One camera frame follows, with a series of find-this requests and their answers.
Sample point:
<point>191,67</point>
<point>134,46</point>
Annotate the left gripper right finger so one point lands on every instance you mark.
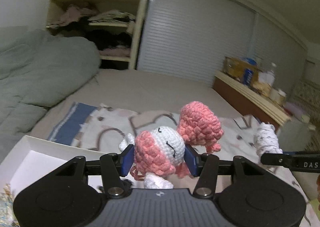
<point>206,168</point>

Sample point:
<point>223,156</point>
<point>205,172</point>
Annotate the floral blue fabric pouch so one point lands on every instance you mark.
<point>7,217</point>

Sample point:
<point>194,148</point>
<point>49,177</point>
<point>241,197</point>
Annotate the cream wall shelf unit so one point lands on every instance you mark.
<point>114,26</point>

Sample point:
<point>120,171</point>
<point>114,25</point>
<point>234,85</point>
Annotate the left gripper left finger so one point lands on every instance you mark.
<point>114,166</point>

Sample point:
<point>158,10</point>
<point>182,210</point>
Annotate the grey-green duvet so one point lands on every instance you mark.
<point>38,71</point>

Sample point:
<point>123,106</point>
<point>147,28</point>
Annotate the person right hand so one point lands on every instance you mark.
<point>318,188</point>

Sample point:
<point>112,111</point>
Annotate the cartoon cat patterned cloth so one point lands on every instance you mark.
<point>103,128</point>

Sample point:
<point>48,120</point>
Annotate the pink crochet doll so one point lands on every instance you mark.
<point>160,152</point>

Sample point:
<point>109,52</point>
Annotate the white speckled crochet toy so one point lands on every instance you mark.
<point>266,140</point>

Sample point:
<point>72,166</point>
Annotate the dark crochet flower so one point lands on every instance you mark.
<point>127,183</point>

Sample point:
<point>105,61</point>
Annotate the blue pepsi can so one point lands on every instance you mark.
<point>247,76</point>

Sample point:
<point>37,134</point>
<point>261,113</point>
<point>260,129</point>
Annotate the clear plastic bottle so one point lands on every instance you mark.
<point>270,75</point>

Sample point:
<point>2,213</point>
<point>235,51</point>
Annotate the brown cardboard box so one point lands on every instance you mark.
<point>235,68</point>

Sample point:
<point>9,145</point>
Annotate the white jar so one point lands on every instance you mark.
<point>277,96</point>

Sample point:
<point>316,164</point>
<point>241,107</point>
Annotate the wooden headboard ledge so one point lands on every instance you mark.
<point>246,101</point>

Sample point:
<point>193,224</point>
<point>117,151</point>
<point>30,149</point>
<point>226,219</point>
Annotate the white cardboard box tray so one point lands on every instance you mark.
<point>33,158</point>

